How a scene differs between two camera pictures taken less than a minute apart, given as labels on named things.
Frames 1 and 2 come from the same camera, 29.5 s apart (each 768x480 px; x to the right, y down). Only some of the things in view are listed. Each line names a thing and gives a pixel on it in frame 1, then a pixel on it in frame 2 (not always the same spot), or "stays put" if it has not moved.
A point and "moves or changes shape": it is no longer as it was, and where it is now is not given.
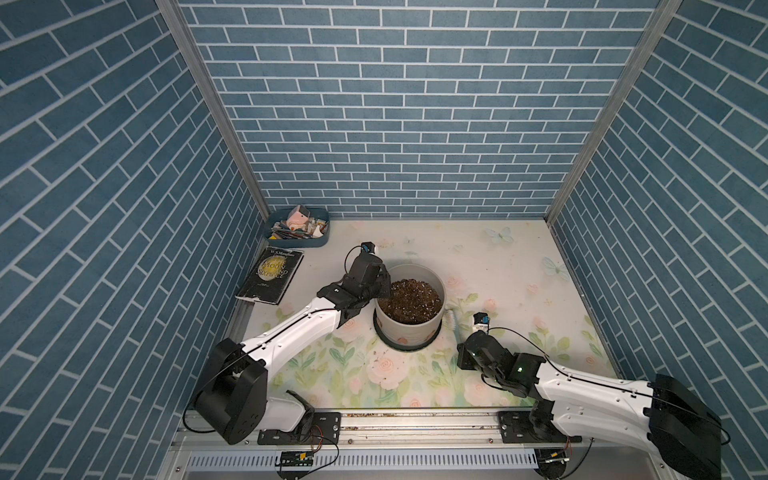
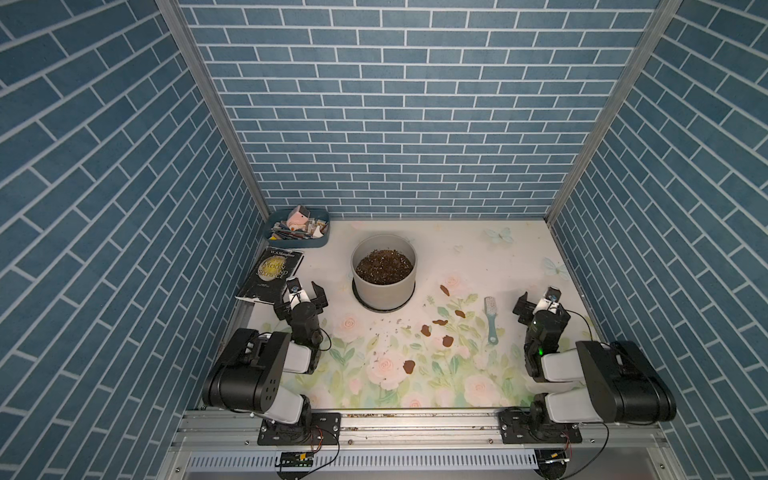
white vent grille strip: (359, 460) stays put
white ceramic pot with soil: (413, 313) moves or changes shape
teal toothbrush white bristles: (453, 324) -> (490, 308)
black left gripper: (384, 282) -> (318, 301)
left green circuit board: (297, 458) stays put
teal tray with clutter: (297, 226) stays put
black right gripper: (461, 358) -> (528, 308)
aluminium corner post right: (655, 28) stays put
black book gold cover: (271, 275) stays put
